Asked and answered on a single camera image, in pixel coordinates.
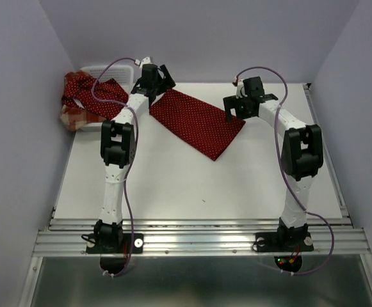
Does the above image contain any red polka dot skirt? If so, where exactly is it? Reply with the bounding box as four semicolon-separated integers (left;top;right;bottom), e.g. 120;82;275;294
149;90;245;161
60;74;131;118

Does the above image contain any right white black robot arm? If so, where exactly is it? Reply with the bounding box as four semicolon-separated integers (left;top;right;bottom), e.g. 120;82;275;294
223;77;323;249

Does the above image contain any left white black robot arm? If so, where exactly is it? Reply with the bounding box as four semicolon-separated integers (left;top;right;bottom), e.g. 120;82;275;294
93;61;175;252

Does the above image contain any white plastic basket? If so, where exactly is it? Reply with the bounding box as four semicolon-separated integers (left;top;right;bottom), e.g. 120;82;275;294
80;64;134;132

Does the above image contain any red cream plaid skirt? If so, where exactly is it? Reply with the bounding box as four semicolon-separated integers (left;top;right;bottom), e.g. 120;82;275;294
60;70;105;131

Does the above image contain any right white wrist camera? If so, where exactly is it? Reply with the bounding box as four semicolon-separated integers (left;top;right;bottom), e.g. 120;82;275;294
232;78;246;98

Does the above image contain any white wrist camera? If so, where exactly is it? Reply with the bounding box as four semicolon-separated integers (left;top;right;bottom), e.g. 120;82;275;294
232;78;246;98
134;56;153;68

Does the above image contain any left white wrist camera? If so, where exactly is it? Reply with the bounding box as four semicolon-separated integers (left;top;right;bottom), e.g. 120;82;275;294
134;56;153;68

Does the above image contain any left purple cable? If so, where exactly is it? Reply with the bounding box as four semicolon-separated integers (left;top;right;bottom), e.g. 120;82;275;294
91;56;142;278

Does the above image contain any purple cable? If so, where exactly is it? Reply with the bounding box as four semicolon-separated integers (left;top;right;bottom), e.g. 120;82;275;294
235;66;336;276
91;56;142;278

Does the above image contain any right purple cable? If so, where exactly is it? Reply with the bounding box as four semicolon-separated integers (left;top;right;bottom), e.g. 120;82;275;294
235;66;336;276

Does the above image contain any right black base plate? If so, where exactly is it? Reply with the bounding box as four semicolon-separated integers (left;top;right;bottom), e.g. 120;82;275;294
252;232;314;253

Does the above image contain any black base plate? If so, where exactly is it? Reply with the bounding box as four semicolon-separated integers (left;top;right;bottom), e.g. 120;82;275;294
81;233;144;255
252;232;314;253

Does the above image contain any aluminium rail frame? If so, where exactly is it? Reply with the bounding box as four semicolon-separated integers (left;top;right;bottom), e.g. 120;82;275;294
19;81;372;307

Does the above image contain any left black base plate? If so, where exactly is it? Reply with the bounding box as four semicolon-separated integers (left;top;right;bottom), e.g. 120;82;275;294
81;233;144;255

